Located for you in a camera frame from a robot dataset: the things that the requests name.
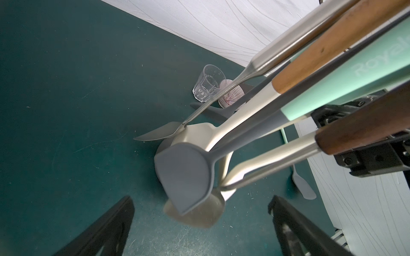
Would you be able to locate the grey utensil rack stand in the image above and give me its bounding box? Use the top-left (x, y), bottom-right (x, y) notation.
top-left (153, 9), bottom-right (410, 193)

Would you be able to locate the grey spatula mint handle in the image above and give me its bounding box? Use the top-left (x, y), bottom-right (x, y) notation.
top-left (280, 127), bottom-right (318, 201)

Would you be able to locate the clear drinking glass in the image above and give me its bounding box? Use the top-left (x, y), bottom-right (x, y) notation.
top-left (192, 65), bottom-right (226, 103)

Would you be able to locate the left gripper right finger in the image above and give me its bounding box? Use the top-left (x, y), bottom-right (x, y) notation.
top-left (268, 195), bottom-right (352, 256)

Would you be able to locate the cream spatula mint handle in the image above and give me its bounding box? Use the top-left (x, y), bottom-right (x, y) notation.
top-left (163, 79), bottom-right (410, 229)

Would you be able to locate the white spatula light wood handle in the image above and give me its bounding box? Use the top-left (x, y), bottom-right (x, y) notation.
top-left (172, 0), bottom-right (410, 151)

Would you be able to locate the pink striped bowl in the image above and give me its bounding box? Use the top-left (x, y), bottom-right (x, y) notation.
top-left (218, 80), bottom-right (245, 108)

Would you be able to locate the grey utensil mint handle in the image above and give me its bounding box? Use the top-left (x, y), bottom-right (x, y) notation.
top-left (154, 15), bottom-right (410, 216)

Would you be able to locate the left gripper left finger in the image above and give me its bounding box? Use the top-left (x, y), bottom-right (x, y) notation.
top-left (55, 196), bottom-right (135, 256)

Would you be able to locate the brown metal scroll stand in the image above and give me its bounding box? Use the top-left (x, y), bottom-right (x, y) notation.
top-left (203, 83), bottom-right (263, 123)

